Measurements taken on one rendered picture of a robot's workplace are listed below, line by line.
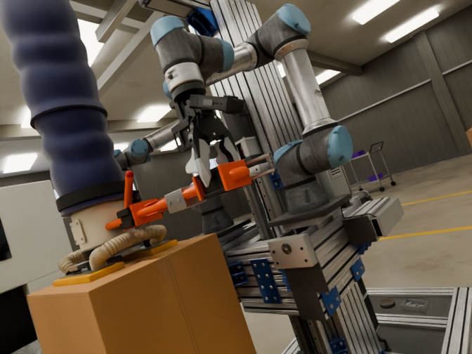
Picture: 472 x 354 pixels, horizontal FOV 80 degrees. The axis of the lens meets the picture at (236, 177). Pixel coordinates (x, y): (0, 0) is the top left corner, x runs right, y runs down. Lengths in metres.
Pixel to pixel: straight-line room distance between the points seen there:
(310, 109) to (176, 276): 0.62
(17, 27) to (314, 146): 1.01
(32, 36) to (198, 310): 0.98
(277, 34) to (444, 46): 10.19
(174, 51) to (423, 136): 10.60
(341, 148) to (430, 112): 10.11
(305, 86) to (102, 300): 0.79
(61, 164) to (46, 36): 0.42
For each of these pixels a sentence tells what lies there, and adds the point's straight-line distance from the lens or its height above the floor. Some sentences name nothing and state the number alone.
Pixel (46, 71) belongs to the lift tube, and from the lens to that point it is 1.10.
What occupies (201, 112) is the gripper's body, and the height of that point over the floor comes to 1.34.
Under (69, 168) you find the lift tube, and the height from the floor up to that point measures 1.41.
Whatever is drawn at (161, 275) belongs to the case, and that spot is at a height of 1.03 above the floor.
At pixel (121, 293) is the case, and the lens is 0.75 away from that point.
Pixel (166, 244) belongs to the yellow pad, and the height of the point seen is 1.09.
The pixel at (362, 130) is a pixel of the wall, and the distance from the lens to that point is 11.41.
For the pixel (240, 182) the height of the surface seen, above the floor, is 1.18.
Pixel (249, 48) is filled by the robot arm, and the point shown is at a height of 1.61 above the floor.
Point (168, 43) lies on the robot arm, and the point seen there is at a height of 1.50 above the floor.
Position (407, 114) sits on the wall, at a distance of 11.06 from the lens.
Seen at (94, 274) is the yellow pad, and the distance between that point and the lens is 0.87.
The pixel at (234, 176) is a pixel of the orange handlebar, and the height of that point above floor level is 1.20.
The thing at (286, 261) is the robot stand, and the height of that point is 0.93.
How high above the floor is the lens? 1.17
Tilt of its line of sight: 3 degrees up
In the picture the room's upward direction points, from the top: 19 degrees counter-clockwise
